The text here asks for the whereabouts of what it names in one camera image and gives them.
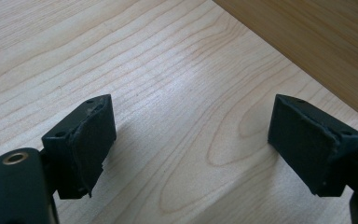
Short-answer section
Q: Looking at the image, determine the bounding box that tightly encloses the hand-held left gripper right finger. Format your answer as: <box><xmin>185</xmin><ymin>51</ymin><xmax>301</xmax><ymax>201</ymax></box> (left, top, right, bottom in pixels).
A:
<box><xmin>267</xmin><ymin>93</ymin><xmax>358</xmax><ymax>198</ymax></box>

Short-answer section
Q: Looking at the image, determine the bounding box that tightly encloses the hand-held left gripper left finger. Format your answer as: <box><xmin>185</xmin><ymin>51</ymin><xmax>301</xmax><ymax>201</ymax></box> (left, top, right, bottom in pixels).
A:
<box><xmin>40</xmin><ymin>93</ymin><xmax>117</xmax><ymax>201</ymax></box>

